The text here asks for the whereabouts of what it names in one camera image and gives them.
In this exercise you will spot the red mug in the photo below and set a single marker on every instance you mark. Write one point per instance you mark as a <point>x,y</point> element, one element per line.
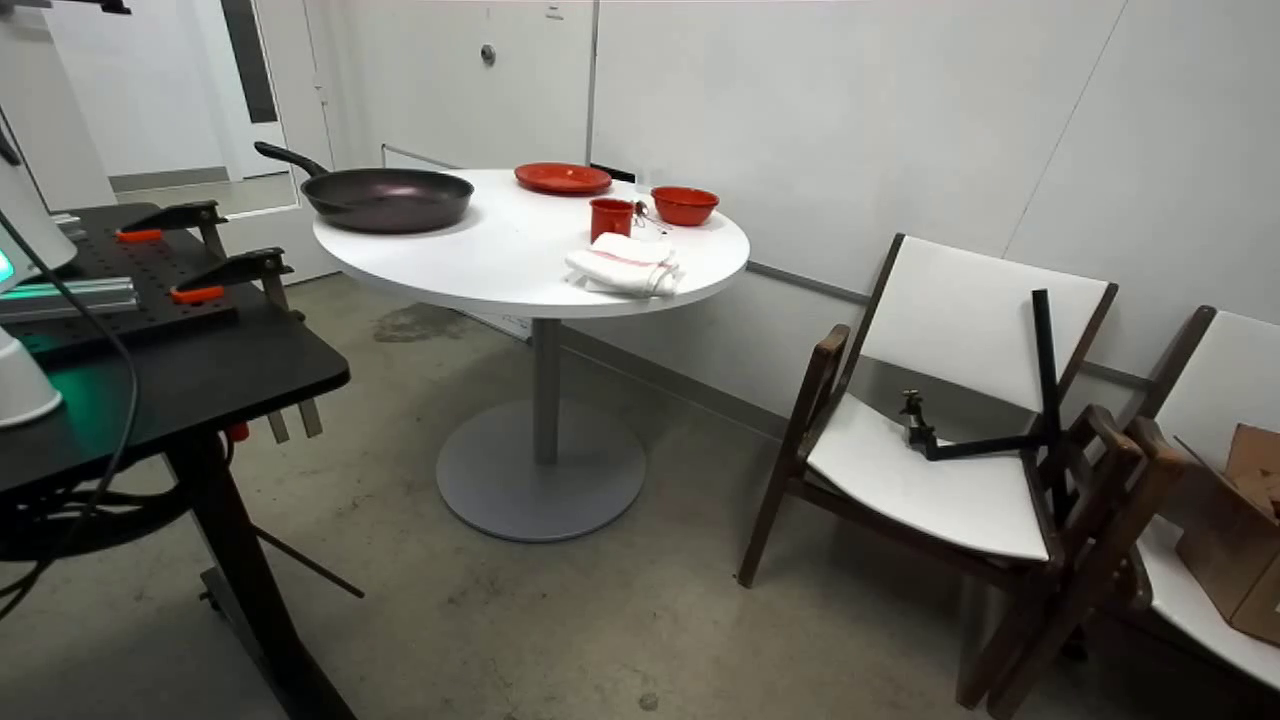
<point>608,223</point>

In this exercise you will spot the clear plastic utensil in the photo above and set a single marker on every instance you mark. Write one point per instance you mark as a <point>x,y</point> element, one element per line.
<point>654,223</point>

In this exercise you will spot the wooden chair white cushions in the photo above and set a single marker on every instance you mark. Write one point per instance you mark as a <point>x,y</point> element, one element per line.
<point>934,482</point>
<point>1232,372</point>

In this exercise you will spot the round door lock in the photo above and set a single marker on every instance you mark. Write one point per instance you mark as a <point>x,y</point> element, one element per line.
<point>485,53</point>

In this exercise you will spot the black desk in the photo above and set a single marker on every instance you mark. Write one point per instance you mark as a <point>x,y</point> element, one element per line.
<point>200,372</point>

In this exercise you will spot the large dark round basin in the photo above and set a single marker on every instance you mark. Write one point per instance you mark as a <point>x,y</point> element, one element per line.
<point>384,201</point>

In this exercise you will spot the brown cardboard box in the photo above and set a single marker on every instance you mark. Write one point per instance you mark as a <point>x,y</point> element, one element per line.
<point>1232,532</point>

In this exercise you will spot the white cloth red stripe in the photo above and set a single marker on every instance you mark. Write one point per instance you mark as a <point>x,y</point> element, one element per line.
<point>625,257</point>

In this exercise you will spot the aluminium rail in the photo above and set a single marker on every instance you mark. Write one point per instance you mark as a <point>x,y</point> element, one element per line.
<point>66,297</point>

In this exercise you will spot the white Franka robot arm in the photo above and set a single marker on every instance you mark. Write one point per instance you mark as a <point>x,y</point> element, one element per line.
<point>23,385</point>

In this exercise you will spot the round white pedestal table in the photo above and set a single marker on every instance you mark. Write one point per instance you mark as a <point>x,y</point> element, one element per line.
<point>543,400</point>

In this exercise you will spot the red plate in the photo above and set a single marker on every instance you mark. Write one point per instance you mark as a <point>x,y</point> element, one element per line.
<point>563,178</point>

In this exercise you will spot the black metal stand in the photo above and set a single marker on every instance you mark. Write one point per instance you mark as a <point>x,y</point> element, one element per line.
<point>1045,361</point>

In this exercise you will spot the red bowl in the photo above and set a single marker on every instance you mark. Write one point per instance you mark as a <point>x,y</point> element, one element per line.
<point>687,207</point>

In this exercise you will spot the dark narrow door window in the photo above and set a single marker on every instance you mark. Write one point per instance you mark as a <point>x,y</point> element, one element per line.
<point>249,60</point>

